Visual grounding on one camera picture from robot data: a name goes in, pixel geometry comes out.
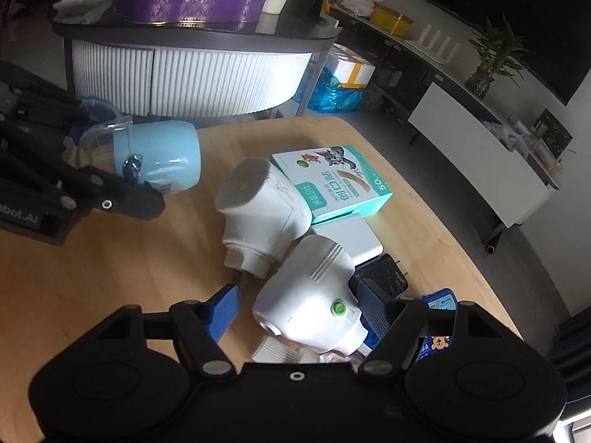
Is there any white ribbed packet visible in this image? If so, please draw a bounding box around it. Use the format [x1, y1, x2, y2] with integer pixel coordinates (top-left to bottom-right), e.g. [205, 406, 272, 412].
[252, 334, 324, 365]

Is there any teal cartoon bandage box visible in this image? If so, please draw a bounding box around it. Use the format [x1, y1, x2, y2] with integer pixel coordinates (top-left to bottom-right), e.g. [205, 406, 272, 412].
[270, 145, 393, 224]

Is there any white cardboard box orange tape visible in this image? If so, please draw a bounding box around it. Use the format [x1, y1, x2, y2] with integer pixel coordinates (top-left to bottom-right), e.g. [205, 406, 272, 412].
[330, 44, 377, 88]

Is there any black charger adapter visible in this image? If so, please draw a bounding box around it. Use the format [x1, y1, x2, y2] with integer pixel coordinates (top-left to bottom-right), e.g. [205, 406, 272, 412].
[348, 254, 409, 305]

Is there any white television console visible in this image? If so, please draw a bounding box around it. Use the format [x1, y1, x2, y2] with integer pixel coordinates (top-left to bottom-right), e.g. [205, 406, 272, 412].
[330, 2, 564, 241]

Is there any white power bank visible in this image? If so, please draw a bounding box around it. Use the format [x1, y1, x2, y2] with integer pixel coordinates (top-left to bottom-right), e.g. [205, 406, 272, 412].
[311, 219, 384, 264]

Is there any round dark-topped coffee table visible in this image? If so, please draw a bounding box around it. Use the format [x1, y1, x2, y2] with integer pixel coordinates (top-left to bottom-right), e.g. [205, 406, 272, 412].
[51, 0, 342, 118]

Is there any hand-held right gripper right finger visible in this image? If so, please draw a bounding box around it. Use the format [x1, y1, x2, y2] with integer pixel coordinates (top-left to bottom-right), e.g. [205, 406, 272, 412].
[358, 279, 497, 378]

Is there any blue plastic bag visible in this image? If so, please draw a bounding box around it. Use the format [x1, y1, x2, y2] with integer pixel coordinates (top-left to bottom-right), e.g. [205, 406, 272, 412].
[307, 67, 365, 112]

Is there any potted plant in vase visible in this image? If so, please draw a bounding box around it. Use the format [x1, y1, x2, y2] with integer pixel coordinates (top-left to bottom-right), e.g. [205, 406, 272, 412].
[464, 14, 532, 97]

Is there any blue cartoon tin box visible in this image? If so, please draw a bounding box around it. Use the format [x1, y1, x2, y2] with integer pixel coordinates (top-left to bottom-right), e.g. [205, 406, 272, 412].
[365, 288, 460, 365]

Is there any black television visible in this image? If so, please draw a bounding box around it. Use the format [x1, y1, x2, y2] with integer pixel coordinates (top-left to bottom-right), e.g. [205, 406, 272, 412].
[360, 0, 591, 107]

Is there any green and black box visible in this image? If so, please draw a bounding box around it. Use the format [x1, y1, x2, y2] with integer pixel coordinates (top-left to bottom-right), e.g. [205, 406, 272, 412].
[531, 108, 573, 160]

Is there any clear acrylic organizer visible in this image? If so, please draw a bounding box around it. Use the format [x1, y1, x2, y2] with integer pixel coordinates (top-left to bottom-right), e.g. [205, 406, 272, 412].
[482, 113, 561, 176]

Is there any white router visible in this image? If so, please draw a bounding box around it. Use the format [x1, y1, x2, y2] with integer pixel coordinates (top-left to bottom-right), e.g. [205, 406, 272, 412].
[406, 23, 462, 63]

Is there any white plug-in device grey top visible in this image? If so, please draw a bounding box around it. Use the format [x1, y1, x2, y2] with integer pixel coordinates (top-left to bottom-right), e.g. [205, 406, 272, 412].
[213, 158, 312, 280]

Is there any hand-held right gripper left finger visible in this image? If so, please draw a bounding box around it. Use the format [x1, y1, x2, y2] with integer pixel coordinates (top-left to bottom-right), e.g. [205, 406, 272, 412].
[99, 284, 241, 378]

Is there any yellow tin box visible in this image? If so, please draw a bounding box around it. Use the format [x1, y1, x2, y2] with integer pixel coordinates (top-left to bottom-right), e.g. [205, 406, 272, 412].
[369, 4, 414, 37]

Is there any white wall plug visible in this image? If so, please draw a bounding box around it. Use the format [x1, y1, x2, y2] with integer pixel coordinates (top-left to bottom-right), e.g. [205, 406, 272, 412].
[252, 234, 370, 356]

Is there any purple tin tray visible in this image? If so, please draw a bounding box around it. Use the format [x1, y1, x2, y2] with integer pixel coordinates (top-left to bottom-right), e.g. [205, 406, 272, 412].
[113, 0, 269, 26]

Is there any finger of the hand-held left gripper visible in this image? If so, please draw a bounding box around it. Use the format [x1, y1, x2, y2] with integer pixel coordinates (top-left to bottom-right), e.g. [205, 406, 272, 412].
[14, 122, 165, 222]
[0, 61, 116, 123]

